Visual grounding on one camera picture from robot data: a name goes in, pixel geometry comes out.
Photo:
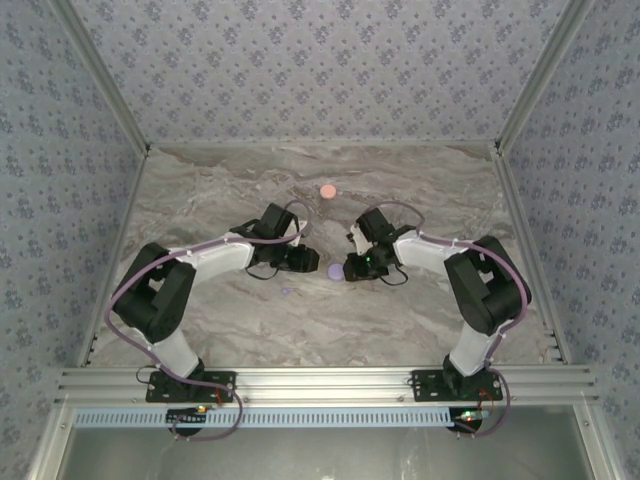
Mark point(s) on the black controller board mount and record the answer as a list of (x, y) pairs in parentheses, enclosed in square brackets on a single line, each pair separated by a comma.
[(467, 425), (187, 422)]

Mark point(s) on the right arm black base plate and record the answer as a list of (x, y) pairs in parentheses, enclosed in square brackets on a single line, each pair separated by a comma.
[(425, 385)]

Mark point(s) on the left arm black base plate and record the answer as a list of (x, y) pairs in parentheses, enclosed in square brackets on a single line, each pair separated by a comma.
[(222, 382)]

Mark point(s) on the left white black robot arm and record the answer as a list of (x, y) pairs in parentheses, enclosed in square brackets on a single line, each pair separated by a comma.
[(215, 260)]

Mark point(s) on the pink round charging case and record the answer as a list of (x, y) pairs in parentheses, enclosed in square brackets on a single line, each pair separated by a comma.
[(328, 191)]

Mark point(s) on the steel sheet panel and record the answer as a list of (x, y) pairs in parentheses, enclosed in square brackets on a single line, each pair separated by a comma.
[(325, 455)]

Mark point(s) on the purple round charging case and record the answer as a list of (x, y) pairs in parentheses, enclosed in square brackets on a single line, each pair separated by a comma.
[(334, 271)]

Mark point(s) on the aluminium table side rail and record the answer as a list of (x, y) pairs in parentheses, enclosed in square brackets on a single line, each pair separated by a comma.
[(520, 225)]

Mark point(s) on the aluminium frame post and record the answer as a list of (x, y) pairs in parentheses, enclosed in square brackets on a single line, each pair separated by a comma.
[(103, 75), (541, 75)]

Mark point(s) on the aluminium mounting rail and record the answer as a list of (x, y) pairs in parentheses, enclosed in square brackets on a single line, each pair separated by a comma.
[(325, 385)]

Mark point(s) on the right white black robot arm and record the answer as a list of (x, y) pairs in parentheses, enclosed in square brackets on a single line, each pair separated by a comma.
[(420, 252)]

